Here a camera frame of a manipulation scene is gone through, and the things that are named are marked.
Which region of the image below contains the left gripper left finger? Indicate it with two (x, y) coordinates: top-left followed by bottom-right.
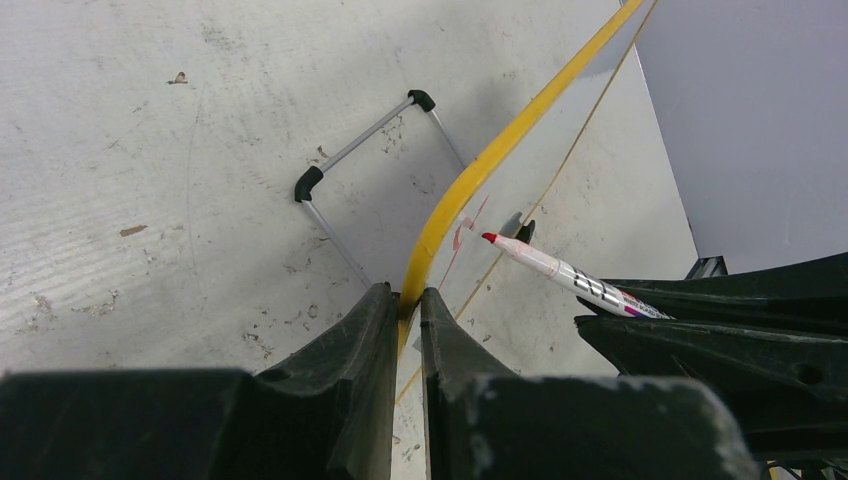
(1, 283), (398, 479)

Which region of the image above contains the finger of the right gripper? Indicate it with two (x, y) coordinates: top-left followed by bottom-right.
(608, 253), (847, 337)
(575, 315), (847, 463)

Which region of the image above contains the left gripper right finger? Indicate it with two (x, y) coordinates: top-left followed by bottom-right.
(419, 287), (759, 479)

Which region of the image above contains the red whiteboard marker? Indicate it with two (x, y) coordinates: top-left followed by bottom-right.
(481, 232), (673, 319)

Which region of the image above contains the yellow framed whiteboard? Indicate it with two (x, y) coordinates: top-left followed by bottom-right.
(391, 1), (696, 479)

